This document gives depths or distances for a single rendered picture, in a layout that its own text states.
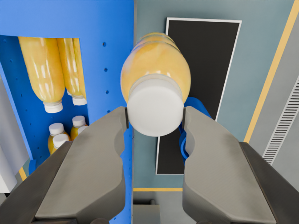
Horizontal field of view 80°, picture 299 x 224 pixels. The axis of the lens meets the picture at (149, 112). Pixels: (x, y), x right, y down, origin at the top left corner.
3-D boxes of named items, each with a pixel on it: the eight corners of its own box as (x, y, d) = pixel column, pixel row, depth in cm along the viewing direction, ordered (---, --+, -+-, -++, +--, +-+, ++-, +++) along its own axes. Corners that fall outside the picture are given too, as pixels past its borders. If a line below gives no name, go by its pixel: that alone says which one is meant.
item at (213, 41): (154, 164, 206) (155, 174, 193) (164, 16, 134) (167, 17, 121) (199, 164, 208) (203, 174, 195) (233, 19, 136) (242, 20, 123)
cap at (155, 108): (155, 66, 12) (155, 75, 10) (193, 104, 13) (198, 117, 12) (117, 104, 13) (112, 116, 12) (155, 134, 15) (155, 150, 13)
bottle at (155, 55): (155, 19, 27) (155, 30, 11) (186, 54, 29) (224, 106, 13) (124, 54, 29) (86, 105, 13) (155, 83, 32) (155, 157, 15)
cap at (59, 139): (68, 136, 52) (67, 131, 51) (69, 144, 49) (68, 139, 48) (54, 139, 51) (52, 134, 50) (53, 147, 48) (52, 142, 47)
